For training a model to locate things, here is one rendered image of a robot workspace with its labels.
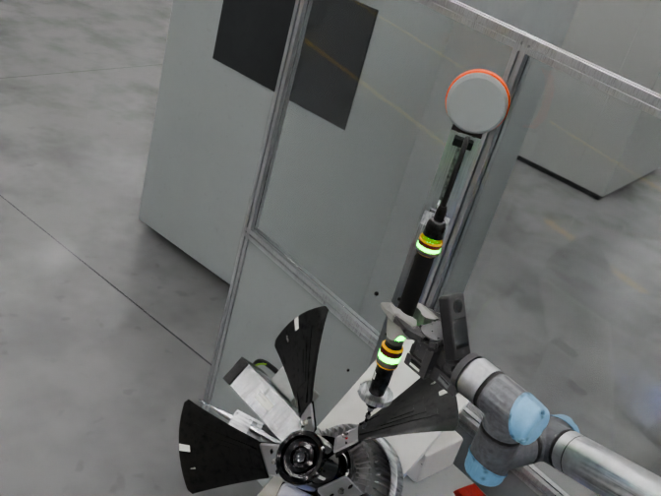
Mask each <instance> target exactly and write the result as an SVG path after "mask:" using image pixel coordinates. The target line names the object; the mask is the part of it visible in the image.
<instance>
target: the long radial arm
mask: <svg viewBox="0 0 661 496"><path fill-rule="evenodd" d="M230 387H231V388H232V389H233V390H234V391H235V392H236V393H237V394H238V396H239V397H240V398H241V399H242V400H243V401H244V402H245V403H246V404H247V405H248V406H249V408H250V409H251V410H252V411H253V412H254V413H255V414H256V415H257V416H258V417H259V418H260V419H261V420H262V422H263V423H264V424H265V425H267V426H268V428H269V429H270V431H271V432H272V433H273V434H274V435H275V436H276V437H277V438H278V439H279V440H280V441H281V442H282V440H283V439H284V438H285V437H286V436H287V435H289V434H290V433H292V432H294V431H297V430H302V428H301V426H302V424H301V418H300V417H299V413H298V409H297V408H296V407H295V406H294V405H292V404H291V403H290V401H289V400H288V399H287V398H286V397H285V396H284V395H283V394H282V393H281V392H280V391H279V390H278V389H277V388H276V387H275V386H274V385H273V384H272V383H271V378H270V377H269V376H267V375H266V374H264V373H263V372H261V371H260V370H258V369H257V368H255V367H254V366H252V365H250V364H249V365H248V366H247V367H246V368H245V369H244V370H243V372H242V373H241V374H240V375H239V376H238V377H237V378H236V379H235V381H234V382H233V383H232V384H231V385H230Z"/></svg>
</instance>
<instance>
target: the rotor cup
mask: <svg viewBox="0 0 661 496"><path fill-rule="evenodd" d="M334 439H335V438H333V437H331V436H320V435H318V434H317V433H315V432H313V431H310V430H297V431H294V432H292V433H290V434H289V435H287V436H286V437H285V438H284V439H283V440H282V442H281V443H280V445H279V447H278V449H277V452H276V456H275V464H276V469H277V471H278V473H279V475H280V476H281V478H282V479H283V480H284V481H285V482H287V483H288V484H291V485H293V486H295V487H296V488H298V489H300V490H302V491H304V492H306V493H308V494H310V495H312V496H319V495H318V494H317V492H316V491H315V490H317V489H318V488H319V487H321V486H323V485H325V484H327V483H330V482H332V481H334V480H336V479H338V478H340V477H343V476H347V477H349V478H350V479H351V478H352V474H353V460H352V456H351V454H350V451H347V452H346V453H344V454H342V455H341V456H339V457H338V458H336V457H335V454H336V453H334V452H333V445H334ZM325 442H326V443H328V444H329V445H330V447H329V446H327V445H325ZM298 453H303V454H304V455H305V459H304V461H303V462H301V463H299V462H297V461H296V455H297V454H298ZM319 476H322V477H324V478H325V480H321V479H319V478H318V477H319Z"/></svg>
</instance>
